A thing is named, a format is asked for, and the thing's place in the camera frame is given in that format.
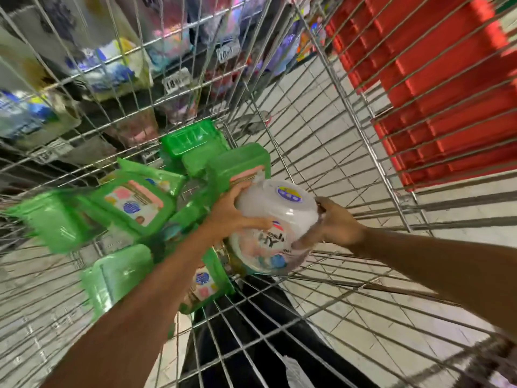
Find person's right hand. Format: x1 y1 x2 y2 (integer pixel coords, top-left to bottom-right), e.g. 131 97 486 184
292 196 367 251

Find person's left hand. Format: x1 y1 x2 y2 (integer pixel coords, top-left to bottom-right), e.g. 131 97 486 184
201 181 273 246

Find clear round lidded container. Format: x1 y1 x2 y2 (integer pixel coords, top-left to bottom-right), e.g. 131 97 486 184
227 175 324 276

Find person's right forearm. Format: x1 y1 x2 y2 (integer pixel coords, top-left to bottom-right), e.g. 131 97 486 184
357 228 517 345

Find person's left forearm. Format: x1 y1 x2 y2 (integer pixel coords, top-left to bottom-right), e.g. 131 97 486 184
40 227 216 388

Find person's black trousers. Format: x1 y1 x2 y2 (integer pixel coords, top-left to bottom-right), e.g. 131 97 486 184
180 275 380 388

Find pile of green lidded containers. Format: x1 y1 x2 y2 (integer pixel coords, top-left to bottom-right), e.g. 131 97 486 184
4 119 272 320

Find white paper slip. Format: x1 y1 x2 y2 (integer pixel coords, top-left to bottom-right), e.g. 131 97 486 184
281 355 316 388

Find white price tag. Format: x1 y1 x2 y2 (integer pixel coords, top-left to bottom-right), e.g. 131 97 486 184
162 68 193 94
216 39 242 63
32 139 75 164

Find purple packets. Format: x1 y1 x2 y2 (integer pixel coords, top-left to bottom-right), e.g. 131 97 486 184
258 20 312 77

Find store shelf unit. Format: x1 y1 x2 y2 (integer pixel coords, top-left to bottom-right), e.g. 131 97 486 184
0 0 324 186

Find pink packets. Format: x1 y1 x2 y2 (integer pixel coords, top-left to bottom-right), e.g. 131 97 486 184
141 12 194 69

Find stack of red shopping baskets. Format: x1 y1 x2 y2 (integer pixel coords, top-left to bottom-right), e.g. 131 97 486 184
325 0 517 191

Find white and blue packets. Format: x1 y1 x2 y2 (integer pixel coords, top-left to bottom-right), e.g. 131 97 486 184
65 38 154 101

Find blue and yellow packets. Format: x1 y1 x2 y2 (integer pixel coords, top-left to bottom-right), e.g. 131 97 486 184
0 89 81 150

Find metal wire shopping cart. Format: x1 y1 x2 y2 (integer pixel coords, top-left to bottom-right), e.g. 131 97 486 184
0 0 517 388

